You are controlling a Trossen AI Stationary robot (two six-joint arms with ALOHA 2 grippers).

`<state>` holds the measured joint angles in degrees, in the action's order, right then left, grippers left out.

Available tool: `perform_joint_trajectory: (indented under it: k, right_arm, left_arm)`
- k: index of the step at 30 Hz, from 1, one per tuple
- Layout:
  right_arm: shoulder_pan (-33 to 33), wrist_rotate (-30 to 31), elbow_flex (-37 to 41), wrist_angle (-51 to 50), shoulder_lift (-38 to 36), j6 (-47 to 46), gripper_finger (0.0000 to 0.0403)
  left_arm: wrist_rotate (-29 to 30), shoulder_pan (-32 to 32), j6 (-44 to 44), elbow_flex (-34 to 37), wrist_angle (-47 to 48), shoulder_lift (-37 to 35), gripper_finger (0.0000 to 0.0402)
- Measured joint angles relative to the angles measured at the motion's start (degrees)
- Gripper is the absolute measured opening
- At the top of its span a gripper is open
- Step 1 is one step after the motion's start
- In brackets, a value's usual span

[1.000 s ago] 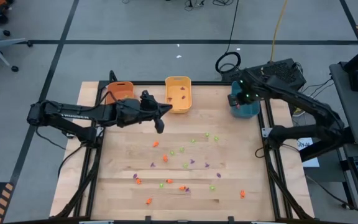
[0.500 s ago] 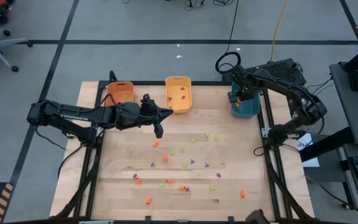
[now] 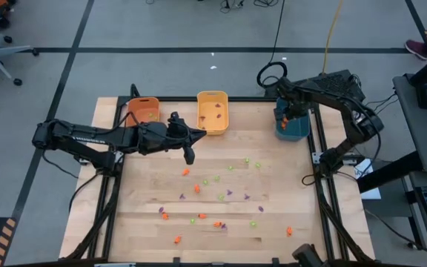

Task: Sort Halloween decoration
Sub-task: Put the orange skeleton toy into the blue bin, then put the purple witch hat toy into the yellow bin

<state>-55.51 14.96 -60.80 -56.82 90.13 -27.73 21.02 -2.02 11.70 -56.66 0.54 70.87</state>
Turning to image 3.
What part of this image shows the black cable bundle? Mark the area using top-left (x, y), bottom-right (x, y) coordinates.
top-left (219, 0), bottom-right (280, 14)

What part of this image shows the black desk beam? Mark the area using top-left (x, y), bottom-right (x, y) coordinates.
top-left (357, 151), bottom-right (424, 194)

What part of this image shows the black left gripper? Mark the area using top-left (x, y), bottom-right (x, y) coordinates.
top-left (138, 111), bottom-right (208, 166)

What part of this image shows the person's shoe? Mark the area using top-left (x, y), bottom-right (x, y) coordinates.
top-left (404, 39), bottom-right (427, 61)

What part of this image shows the white paper sheet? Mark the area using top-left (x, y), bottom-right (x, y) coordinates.
top-left (354, 158), bottom-right (382, 200)

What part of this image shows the black computer case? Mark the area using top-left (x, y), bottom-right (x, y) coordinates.
top-left (264, 69), bottom-right (366, 112)

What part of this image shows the orange plastic bin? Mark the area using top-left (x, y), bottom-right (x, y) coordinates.
top-left (125, 96), bottom-right (162, 127)

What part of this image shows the black arm base cable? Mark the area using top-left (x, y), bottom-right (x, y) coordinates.
top-left (67, 171), bottom-right (105, 214)

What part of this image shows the yellow hanging cable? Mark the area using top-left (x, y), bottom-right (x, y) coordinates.
top-left (322, 0), bottom-right (345, 74)

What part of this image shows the grey desk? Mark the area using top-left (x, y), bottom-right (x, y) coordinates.
top-left (392, 73), bottom-right (427, 175)

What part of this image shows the teal plastic bin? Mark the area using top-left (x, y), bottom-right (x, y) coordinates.
top-left (274, 96), bottom-right (311, 142)

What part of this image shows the black coiled floor cable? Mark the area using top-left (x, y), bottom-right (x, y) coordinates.
top-left (256, 0), bottom-right (288, 89)

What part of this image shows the yellow plastic bin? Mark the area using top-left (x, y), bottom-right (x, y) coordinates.
top-left (196, 90), bottom-right (229, 136)

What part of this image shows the black floor power cable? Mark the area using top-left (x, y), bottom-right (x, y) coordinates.
top-left (363, 208), bottom-right (427, 263)

